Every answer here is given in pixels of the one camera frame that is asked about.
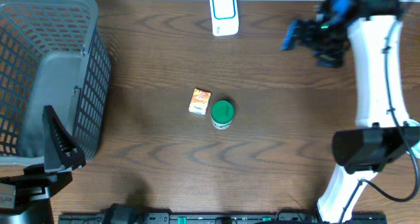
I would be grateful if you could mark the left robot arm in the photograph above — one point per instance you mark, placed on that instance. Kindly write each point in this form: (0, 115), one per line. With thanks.
(38, 213)

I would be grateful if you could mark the white barcode scanner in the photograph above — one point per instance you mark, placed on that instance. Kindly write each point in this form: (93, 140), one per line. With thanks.
(224, 17)

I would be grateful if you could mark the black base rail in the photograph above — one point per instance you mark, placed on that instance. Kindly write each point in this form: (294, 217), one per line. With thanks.
(118, 213)

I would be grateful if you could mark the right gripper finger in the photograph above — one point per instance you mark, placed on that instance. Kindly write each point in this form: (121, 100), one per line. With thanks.
(329, 59)
(293, 33)

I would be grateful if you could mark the green lid white jar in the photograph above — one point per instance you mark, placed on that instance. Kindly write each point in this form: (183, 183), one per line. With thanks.
(222, 114)

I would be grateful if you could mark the small orange box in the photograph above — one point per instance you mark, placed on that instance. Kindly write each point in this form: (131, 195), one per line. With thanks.
(199, 102)

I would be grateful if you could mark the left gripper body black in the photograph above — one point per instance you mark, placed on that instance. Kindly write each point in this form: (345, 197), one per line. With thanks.
(25, 194)

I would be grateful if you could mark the grey plastic mesh basket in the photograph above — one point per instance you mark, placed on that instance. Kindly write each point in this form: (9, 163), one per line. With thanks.
(51, 54)

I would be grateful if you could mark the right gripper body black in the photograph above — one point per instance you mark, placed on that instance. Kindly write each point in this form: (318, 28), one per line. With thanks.
(331, 35)

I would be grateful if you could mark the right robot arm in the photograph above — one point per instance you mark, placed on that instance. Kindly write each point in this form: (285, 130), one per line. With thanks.
(384, 131)

